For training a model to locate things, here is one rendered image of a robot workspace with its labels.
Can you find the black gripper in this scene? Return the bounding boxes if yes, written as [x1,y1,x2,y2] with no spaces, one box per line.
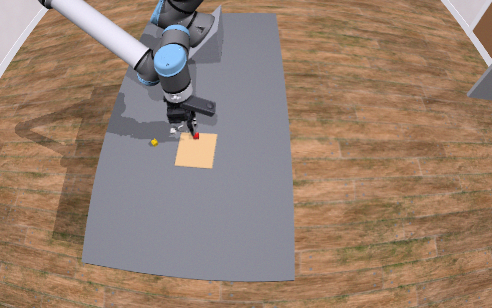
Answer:
[163,96,197,136]

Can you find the peach flat mat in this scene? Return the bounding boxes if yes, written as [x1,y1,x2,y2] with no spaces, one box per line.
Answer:
[175,132,217,169]

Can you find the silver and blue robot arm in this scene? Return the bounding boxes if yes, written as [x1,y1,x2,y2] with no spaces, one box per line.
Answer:
[38,0,216,117]

